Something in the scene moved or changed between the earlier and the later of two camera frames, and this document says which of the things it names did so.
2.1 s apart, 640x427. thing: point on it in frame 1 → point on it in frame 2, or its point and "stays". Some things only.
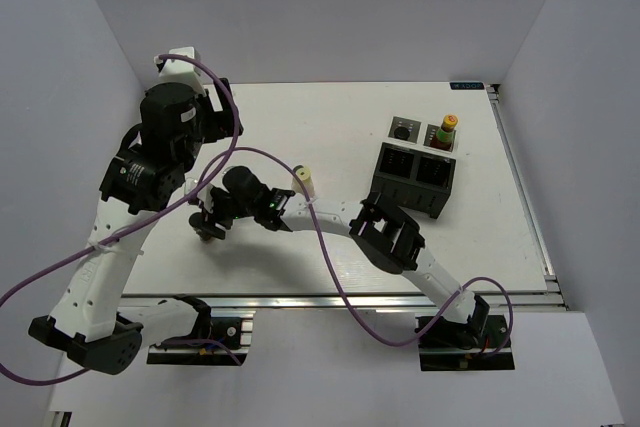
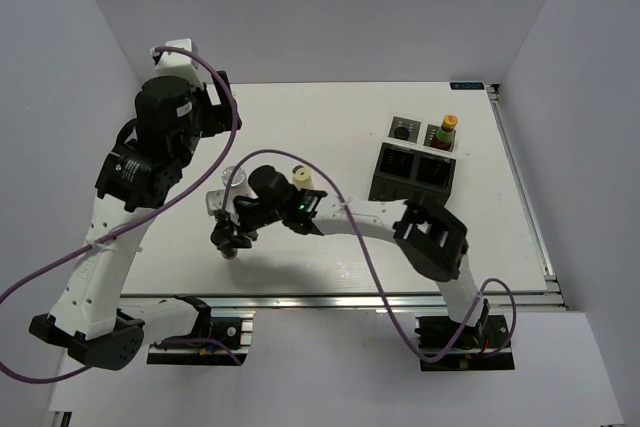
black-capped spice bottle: (203, 236) → (229, 253)
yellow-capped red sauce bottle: (444, 136) stays
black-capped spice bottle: (402, 133) stays
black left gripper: (220, 121) stays
